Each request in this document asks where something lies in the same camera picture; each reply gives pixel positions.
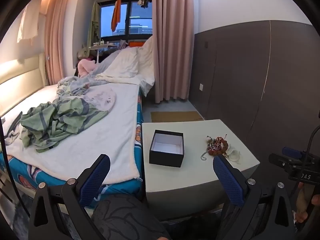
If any pink curtain by headboard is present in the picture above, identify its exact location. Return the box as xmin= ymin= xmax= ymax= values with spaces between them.
xmin=44 ymin=0 xmax=82 ymax=86

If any person's right hand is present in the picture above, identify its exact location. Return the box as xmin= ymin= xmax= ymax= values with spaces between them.
xmin=295 ymin=182 xmax=320 ymax=224

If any white side table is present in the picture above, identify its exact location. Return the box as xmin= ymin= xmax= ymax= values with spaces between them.
xmin=142 ymin=119 xmax=260 ymax=222

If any white duvet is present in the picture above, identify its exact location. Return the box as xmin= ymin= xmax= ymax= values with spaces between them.
xmin=95 ymin=35 xmax=156 ymax=98

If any white printed baby garment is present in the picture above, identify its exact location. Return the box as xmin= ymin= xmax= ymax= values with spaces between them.
xmin=81 ymin=87 xmax=117 ymax=111

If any person's leg in dark pants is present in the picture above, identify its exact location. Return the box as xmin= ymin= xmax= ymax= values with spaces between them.
xmin=90 ymin=193 xmax=173 ymax=240

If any window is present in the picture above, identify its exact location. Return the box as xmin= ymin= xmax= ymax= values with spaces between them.
xmin=99 ymin=0 xmax=153 ymax=43

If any pink plush toy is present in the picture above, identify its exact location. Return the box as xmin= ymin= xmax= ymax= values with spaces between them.
xmin=77 ymin=58 xmax=97 ymax=78

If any silver chain necklace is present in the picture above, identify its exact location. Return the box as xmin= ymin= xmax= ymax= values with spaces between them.
xmin=200 ymin=149 xmax=213 ymax=162

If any black gift box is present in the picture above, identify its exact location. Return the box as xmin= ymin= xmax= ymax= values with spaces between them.
xmin=149 ymin=129 xmax=185 ymax=168

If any white stand table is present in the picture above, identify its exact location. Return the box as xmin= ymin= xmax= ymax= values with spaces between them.
xmin=88 ymin=41 xmax=118 ymax=64

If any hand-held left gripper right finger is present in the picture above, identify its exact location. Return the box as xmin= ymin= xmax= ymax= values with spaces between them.
xmin=212 ymin=154 xmax=297 ymax=240

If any light blue quilt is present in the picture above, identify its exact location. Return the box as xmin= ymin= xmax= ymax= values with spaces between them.
xmin=57 ymin=52 xmax=118 ymax=98

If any pink curtain by grey wall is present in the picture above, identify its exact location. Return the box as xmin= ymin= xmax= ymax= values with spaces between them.
xmin=152 ymin=0 xmax=195 ymax=104

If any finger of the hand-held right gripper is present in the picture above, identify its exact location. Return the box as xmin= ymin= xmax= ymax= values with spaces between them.
xmin=282 ymin=147 xmax=303 ymax=157
xmin=268 ymin=153 xmax=291 ymax=166

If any jewelry pile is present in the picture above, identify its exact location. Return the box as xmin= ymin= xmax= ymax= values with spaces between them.
xmin=206 ymin=134 xmax=229 ymax=157

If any green striped cloth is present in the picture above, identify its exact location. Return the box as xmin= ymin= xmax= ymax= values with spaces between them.
xmin=20 ymin=97 xmax=109 ymax=154

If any white fleece blanket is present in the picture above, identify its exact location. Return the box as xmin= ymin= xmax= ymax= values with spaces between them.
xmin=5 ymin=82 xmax=141 ymax=186

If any black cable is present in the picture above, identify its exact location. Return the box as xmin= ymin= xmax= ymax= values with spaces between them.
xmin=0 ymin=117 xmax=34 ymax=240

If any small clear plastic bag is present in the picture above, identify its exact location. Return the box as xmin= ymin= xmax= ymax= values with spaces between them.
xmin=226 ymin=146 xmax=242 ymax=165

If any beige padded headboard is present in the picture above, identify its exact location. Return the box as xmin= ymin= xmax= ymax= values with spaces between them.
xmin=0 ymin=52 xmax=48 ymax=117

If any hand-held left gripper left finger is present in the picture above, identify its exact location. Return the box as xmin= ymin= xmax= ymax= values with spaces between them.
xmin=29 ymin=154 xmax=111 ymax=240

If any white cloth hanging on wall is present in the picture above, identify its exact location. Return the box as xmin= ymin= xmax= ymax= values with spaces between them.
xmin=17 ymin=0 xmax=42 ymax=43

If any bed with white cover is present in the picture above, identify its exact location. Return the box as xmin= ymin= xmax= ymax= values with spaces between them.
xmin=0 ymin=84 xmax=145 ymax=217

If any orange hanging garment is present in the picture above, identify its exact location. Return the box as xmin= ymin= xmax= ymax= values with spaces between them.
xmin=111 ymin=0 xmax=122 ymax=32

